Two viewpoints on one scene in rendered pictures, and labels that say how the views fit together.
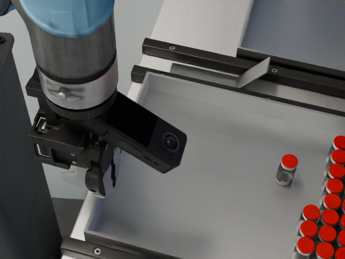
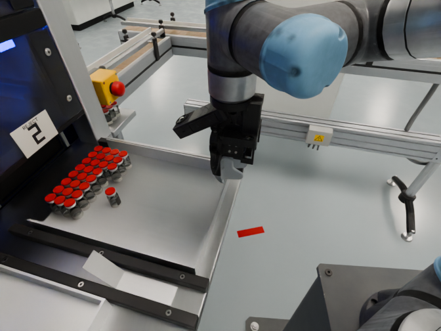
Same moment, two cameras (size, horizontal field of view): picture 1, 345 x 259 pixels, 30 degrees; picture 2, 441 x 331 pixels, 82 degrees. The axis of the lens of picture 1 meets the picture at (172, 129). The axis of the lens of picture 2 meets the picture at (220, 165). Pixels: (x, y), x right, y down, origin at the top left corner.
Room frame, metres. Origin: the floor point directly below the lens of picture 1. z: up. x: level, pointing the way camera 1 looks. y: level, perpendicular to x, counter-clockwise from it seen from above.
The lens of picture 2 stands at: (0.77, 0.09, 1.32)
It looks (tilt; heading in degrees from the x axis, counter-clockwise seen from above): 44 degrees down; 182
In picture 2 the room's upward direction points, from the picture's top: straight up
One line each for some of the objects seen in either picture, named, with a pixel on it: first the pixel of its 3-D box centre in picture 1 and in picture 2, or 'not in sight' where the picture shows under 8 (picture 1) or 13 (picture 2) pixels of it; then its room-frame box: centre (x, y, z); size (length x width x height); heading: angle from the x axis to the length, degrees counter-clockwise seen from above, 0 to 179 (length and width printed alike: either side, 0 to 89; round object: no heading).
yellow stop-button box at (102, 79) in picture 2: not in sight; (102, 86); (0.13, -0.26, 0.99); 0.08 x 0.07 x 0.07; 77
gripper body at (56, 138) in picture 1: (78, 116); (234, 125); (0.40, 0.10, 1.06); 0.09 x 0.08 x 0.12; 77
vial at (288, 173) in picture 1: (286, 170); (113, 198); (0.44, -0.15, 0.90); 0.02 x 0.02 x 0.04
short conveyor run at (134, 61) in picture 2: not in sight; (120, 66); (-0.18, -0.34, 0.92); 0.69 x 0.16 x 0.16; 167
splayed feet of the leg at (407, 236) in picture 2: not in sight; (403, 201); (-0.26, 1.19, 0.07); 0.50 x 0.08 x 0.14; 167
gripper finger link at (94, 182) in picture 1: (97, 169); not in sight; (0.37, 0.08, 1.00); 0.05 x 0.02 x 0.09; 167
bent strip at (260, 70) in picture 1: (217, 67); (131, 277); (0.61, -0.06, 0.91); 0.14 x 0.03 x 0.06; 77
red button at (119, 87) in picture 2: not in sight; (116, 88); (0.14, -0.22, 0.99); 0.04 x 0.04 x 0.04; 77
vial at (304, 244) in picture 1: (302, 253); (125, 160); (0.33, -0.16, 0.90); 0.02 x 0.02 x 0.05
